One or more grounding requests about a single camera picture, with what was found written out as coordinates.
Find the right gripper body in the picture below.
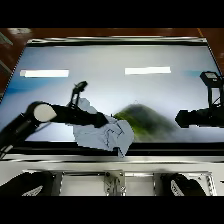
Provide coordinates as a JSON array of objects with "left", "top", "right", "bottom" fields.
[{"left": 174, "top": 109, "right": 192, "bottom": 129}]

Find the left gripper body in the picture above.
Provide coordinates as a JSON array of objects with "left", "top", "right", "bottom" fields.
[{"left": 93, "top": 112, "right": 110, "bottom": 129}]

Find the light blue shirt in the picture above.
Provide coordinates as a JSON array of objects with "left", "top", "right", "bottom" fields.
[{"left": 72, "top": 97, "right": 136, "bottom": 159}]

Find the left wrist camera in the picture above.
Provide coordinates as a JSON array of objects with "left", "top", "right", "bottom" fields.
[{"left": 67, "top": 80, "right": 89, "bottom": 108}]

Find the silver frame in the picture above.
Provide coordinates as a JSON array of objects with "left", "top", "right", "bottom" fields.
[{"left": 0, "top": 153, "right": 224, "bottom": 197}]

